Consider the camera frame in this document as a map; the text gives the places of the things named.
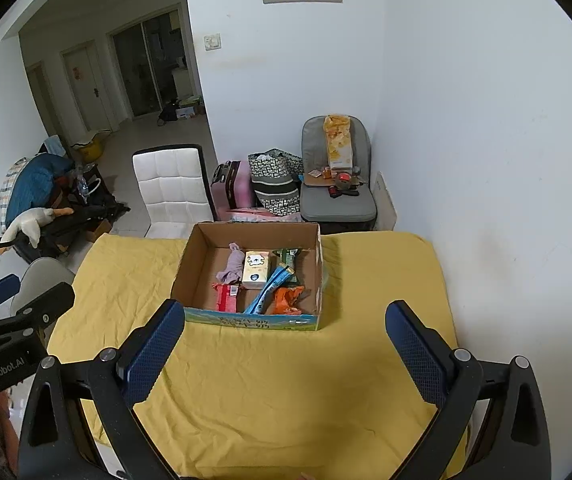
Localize wooden door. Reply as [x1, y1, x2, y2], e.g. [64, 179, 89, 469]
[60, 40, 114, 133]

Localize white board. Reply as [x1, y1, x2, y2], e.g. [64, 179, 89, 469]
[375, 171, 397, 232]

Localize cardboard box with blue print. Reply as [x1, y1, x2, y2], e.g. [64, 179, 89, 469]
[171, 221, 324, 332]

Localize blue striped cloth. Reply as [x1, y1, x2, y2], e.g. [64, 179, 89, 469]
[6, 152, 74, 226]

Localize sliding glass door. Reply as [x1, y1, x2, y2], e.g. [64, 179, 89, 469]
[107, 4, 201, 120]

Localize pink sock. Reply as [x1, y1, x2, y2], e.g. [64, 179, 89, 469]
[216, 242, 245, 283]

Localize yellow snack bag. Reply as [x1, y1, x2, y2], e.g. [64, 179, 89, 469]
[323, 114, 354, 171]

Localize person's left forearm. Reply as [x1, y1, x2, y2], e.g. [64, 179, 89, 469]
[0, 392, 19, 480]

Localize orange snack packet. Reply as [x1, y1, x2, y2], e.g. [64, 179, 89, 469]
[272, 285, 305, 317]

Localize grey cushioned chair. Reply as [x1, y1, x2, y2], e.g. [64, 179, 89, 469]
[300, 115, 377, 233]

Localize beige round-backed chair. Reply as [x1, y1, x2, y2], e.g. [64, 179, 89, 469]
[10, 257, 75, 313]

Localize pink printed bag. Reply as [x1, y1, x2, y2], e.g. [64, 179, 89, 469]
[226, 207, 304, 223]

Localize cream tissue pack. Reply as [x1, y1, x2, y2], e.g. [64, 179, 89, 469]
[242, 250, 273, 291]

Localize black and white patterned bag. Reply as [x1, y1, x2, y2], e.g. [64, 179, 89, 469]
[248, 148, 304, 217]

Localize flat cardboard piece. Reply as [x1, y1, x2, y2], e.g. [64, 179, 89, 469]
[303, 167, 367, 188]

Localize black stroller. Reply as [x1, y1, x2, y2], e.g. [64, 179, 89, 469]
[0, 160, 131, 261]

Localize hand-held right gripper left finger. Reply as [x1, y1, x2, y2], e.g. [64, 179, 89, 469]
[17, 298, 187, 480]

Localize white padded chair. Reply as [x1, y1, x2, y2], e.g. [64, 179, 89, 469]
[132, 144, 215, 239]

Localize green snack packet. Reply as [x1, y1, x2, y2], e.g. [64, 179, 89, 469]
[272, 247, 299, 271]

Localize red snack packet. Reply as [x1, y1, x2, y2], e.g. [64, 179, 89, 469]
[212, 282, 244, 312]

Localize cardboard boxes on floor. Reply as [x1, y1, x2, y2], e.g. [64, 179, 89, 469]
[176, 94, 204, 121]

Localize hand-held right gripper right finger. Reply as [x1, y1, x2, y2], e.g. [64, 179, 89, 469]
[385, 300, 552, 480]

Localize pink suitcase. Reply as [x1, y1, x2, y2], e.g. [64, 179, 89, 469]
[211, 160, 261, 221]

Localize yellow tablecloth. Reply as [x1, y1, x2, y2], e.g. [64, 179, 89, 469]
[46, 231, 469, 480]

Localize white goose plush toy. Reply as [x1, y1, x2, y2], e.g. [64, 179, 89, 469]
[2, 206, 74, 249]

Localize plaid cloth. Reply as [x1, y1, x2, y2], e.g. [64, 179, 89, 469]
[0, 157, 29, 211]

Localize blue stick packet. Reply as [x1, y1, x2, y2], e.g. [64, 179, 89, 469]
[243, 265, 294, 315]

